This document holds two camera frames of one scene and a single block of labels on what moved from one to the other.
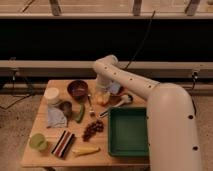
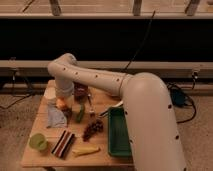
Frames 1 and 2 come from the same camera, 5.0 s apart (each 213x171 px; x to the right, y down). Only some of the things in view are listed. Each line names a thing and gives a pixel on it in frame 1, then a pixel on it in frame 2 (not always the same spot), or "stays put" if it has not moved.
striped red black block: x=63 y=143 stays put
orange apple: x=101 y=99 -> x=60 y=103
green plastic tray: x=128 y=133 stays put
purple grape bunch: x=92 y=128 stays put
